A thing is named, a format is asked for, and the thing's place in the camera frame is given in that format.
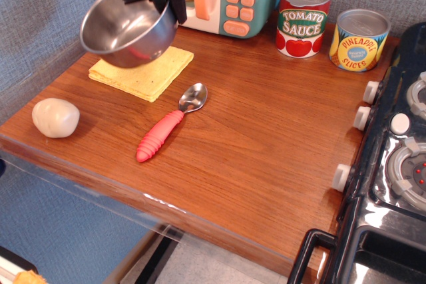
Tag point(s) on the pineapple slices can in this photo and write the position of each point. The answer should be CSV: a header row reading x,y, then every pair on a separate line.
x,y
359,39

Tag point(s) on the black oven door handle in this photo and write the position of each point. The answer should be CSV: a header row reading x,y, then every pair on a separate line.
x,y
313,238

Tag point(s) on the black toy stove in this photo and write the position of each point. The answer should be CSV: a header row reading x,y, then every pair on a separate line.
x,y
381,220

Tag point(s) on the white stove knob bottom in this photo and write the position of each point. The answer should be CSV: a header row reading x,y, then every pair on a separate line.
x,y
340,177

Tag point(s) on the beige toy potato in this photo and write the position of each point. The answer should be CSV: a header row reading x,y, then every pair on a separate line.
x,y
55,118

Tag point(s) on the white stove knob top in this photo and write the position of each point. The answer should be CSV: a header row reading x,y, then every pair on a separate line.
x,y
370,91

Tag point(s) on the stainless steel bowl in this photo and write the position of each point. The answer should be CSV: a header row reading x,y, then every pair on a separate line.
x,y
127,35

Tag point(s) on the teal toy microwave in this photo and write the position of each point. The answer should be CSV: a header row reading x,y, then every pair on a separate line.
x,y
234,18

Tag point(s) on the white stove knob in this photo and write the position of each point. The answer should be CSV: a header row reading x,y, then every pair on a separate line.
x,y
340,177
361,117
370,91

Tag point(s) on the tomato sauce can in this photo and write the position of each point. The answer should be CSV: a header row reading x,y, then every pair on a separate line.
x,y
300,27

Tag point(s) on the white stove knob middle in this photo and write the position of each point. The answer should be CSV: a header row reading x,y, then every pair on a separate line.
x,y
361,117

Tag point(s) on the red handled metal spoon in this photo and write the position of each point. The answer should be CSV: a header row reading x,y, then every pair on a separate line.
x,y
192,100

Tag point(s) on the yellow folded towel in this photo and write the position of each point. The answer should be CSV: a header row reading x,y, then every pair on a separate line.
x,y
147,81

